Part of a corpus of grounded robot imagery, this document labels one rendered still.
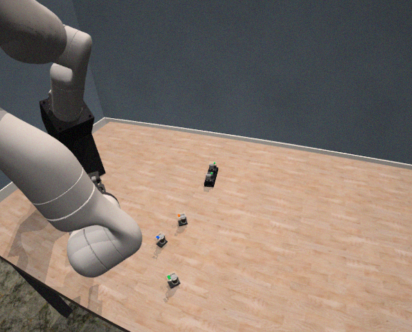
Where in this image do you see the black rack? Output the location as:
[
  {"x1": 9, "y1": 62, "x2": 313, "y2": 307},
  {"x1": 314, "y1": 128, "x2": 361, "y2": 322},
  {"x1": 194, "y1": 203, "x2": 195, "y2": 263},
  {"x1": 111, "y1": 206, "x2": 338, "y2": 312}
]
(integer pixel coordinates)
[{"x1": 204, "y1": 167, "x2": 218, "y2": 187}]

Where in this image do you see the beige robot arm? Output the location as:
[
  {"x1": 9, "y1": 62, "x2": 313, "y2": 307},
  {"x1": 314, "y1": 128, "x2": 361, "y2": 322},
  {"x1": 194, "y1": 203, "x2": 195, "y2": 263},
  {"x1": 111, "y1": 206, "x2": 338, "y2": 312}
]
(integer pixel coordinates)
[{"x1": 0, "y1": 0, "x2": 143, "y2": 277}]

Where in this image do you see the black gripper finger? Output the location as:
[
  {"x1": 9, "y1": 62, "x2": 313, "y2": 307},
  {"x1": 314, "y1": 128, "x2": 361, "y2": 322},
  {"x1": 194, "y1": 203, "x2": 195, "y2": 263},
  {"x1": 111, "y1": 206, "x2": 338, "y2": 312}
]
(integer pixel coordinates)
[{"x1": 88, "y1": 171, "x2": 106, "y2": 192}]

